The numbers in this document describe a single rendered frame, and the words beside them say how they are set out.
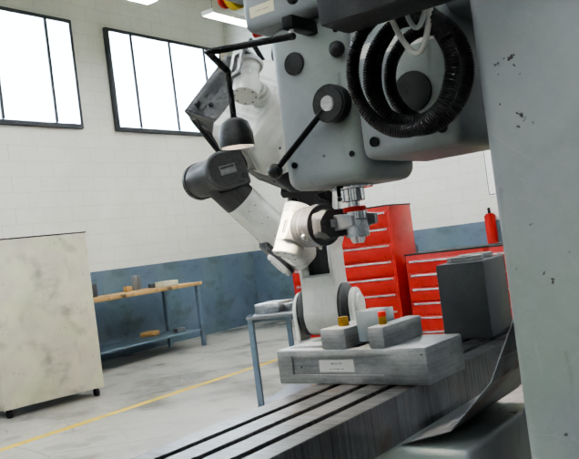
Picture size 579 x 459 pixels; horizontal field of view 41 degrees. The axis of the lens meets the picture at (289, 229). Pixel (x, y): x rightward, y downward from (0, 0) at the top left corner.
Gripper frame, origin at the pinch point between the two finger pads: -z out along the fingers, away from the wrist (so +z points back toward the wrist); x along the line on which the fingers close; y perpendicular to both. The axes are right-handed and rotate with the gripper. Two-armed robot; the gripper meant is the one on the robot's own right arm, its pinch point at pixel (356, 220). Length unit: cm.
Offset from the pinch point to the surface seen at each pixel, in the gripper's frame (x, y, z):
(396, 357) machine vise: -2.2, 26.2, -9.7
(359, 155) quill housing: -6.0, -11.5, -11.2
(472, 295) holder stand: 43, 21, 15
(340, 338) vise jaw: -6.2, 22.4, 1.8
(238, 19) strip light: 434, -296, 763
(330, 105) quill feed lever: -10.2, -20.9, -10.2
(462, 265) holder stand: 42.7, 13.8, 15.9
